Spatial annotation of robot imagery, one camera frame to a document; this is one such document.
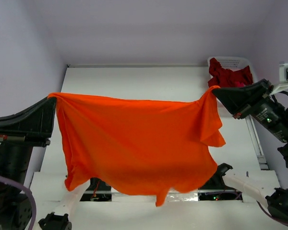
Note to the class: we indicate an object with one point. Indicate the white plastic basket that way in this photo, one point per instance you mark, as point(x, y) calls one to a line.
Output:
point(234, 63)

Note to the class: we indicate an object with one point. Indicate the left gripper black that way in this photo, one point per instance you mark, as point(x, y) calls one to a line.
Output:
point(36, 120)

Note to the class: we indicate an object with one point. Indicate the dark red t shirt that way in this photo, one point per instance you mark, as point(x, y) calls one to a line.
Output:
point(228, 78)

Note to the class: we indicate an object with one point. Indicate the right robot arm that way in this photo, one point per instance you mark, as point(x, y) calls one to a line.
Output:
point(272, 201)

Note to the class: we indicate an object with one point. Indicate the orange t shirt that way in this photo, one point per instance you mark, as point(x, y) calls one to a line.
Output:
point(139, 147)

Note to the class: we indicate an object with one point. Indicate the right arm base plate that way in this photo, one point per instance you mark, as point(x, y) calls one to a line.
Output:
point(218, 192)

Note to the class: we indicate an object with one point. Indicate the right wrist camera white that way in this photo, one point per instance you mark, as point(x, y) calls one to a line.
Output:
point(283, 79)

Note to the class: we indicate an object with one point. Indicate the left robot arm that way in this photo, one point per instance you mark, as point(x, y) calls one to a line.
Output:
point(18, 207)

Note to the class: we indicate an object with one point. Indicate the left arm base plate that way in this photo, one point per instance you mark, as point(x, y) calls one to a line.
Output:
point(98, 191)

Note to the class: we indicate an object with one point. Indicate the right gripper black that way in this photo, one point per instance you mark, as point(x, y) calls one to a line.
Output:
point(252, 103)

